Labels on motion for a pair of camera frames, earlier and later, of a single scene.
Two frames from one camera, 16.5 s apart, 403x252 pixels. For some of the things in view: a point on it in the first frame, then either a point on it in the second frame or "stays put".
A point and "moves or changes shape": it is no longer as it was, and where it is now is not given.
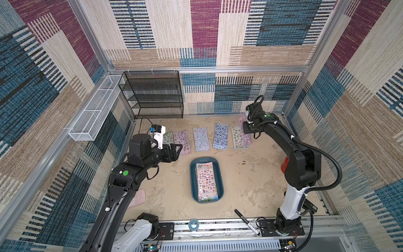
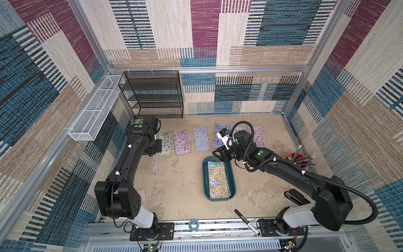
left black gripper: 173,157 -> 159,148
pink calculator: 139,198 stays put
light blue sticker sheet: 201,139 stays put
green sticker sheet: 167,138 stays put
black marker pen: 247,221 stays put
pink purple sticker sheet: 181,137 stays put
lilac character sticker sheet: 247,137 moves or changes shape
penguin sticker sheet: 221,136 stays put
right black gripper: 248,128 -> 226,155
